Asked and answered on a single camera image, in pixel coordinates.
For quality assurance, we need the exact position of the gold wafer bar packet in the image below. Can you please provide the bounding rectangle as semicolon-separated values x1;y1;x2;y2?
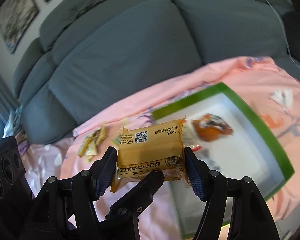
77;133;97;163

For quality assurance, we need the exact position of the yellow square cake packet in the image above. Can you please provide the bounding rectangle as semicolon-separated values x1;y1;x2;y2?
110;119;190;193

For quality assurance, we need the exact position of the red white snack packet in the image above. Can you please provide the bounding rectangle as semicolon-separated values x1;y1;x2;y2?
181;119;222;173

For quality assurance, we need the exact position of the orange panda snack packet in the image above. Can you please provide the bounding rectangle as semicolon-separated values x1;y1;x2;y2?
192;113;234;142

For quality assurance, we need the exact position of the mauve dotted blanket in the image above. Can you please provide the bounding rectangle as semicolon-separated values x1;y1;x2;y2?
18;138;74;196

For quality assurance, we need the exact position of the green cardboard box tray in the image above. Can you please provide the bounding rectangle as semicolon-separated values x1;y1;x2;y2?
151;81;295;240

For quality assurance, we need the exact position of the brown gold chocolate packet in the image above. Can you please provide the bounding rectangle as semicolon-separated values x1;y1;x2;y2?
93;124;107;146

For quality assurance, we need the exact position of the pink printed blanket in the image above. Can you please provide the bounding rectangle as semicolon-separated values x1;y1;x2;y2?
59;56;300;240

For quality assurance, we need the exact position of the grey fabric sofa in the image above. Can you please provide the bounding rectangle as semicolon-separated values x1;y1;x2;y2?
13;0;300;144

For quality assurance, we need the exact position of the framed ink landscape painting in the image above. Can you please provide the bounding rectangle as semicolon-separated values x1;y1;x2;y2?
0;0;39;54

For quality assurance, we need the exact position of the black camera box left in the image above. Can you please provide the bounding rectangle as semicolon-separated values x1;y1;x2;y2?
0;136;34;237

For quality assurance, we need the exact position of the white cable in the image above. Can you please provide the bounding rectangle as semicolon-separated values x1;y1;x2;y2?
244;0;300;74

